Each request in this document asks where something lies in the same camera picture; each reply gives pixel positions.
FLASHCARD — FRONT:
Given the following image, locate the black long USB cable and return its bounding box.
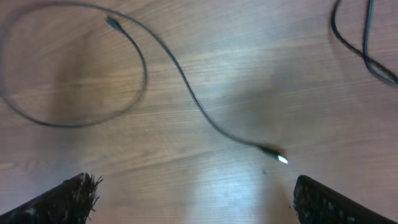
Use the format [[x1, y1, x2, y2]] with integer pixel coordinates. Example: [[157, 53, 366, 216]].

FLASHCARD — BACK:
[[0, 1, 289, 165]]

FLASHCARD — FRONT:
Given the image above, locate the black cable with USB-A plug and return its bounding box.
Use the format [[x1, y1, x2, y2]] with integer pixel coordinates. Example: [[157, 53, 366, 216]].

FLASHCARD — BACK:
[[330, 0, 398, 83]]

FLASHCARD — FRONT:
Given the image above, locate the black thin micro-USB cable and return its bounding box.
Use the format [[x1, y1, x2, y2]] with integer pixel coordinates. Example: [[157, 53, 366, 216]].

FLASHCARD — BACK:
[[363, 0, 398, 88]]

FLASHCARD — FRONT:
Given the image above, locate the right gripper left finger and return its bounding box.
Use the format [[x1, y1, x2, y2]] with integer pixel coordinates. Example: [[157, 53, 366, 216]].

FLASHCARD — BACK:
[[1, 172, 103, 224]]

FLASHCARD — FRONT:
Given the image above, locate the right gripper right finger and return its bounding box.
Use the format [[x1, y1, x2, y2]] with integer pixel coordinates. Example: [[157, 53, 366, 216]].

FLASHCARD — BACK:
[[293, 175, 397, 224]]

